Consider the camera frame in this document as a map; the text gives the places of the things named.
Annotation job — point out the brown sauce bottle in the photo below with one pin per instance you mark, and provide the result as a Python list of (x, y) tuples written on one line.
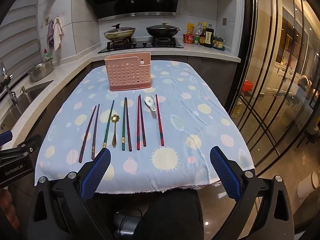
[(203, 38)]

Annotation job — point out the wall outlet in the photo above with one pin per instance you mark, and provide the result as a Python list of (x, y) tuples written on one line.
[(225, 21)]

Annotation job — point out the chrome faucet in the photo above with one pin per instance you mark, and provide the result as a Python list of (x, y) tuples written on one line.
[(11, 96)]

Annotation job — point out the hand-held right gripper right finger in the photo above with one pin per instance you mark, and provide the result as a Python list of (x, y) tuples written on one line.
[(225, 172)]

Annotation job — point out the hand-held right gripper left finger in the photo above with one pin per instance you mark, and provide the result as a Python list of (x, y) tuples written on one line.
[(96, 172)]

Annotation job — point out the soap dispenser pump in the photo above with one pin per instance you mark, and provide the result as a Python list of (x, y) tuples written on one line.
[(23, 92)]

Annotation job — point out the maroon chopstick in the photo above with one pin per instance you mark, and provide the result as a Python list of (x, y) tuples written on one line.
[(128, 125)]

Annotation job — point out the yellow oil bottle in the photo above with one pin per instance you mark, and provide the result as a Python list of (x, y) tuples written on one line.
[(238, 108)]

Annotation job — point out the large dark sauce bottle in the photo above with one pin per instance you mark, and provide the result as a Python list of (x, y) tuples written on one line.
[(209, 38)]

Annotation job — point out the purple hanging towel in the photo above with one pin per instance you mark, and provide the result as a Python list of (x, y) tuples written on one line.
[(50, 35)]

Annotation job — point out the green chopstick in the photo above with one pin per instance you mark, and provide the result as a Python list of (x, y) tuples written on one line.
[(109, 122), (124, 125)]

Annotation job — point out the pink perforated utensil holder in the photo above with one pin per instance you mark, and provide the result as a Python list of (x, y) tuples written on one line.
[(120, 62)]

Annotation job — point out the steel pot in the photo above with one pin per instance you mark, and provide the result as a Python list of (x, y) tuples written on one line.
[(41, 70)]

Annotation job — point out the white hanging towel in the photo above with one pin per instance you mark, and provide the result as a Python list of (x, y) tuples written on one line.
[(58, 35)]

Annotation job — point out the small green jar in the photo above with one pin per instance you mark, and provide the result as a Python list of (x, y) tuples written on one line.
[(196, 40)]

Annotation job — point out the gold flower spoon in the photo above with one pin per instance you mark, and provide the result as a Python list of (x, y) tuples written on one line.
[(115, 117)]

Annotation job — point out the white round bin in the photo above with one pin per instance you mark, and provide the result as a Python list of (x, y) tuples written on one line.
[(306, 187)]

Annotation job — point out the green dish soap bottle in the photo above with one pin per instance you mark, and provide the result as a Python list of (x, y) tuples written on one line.
[(46, 55)]

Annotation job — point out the glass sliding door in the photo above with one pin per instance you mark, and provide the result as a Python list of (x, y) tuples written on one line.
[(265, 55)]

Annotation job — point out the white window blinds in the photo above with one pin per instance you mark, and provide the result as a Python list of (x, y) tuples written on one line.
[(22, 30)]

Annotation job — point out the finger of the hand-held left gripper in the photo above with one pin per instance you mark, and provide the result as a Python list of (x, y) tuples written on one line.
[(30, 143), (5, 138)]

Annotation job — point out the black gas stove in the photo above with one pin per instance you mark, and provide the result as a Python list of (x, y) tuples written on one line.
[(142, 45)]

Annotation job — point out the seasoning jar set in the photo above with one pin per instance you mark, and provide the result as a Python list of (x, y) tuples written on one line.
[(218, 43)]

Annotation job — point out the white ceramic spoon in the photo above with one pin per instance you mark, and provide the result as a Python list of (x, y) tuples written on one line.
[(149, 100)]

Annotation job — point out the yellow packet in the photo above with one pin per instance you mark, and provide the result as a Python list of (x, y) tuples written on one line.
[(190, 28)]

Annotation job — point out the steel sink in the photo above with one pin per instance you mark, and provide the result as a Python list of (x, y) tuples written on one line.
[(32, 92)]

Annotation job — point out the beige wok with lid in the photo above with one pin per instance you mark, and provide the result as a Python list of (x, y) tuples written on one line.
[(120, 33)]

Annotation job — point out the person's left hand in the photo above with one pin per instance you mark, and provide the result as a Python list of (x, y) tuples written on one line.
[(8, 207)]

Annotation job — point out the clear plastic bottle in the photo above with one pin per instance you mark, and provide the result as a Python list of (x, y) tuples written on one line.
[(198, 28)]

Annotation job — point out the dark red chopstick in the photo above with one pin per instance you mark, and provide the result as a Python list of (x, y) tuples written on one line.
[(142, 122)]

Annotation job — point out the red box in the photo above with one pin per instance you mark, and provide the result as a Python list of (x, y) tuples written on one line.
[(247, 85)]

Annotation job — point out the person's dark pants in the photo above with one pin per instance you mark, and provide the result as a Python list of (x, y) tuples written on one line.
[(172, 217)]

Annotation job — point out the blue printed tablecloth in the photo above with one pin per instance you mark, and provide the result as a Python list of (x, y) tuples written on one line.
[(187, 105)]

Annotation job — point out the red instant noodle cup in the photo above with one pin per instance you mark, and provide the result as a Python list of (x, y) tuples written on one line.
[(189, 38)]

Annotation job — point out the black wok with lid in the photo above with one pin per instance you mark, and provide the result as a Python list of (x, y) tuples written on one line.
[(162, 31)]

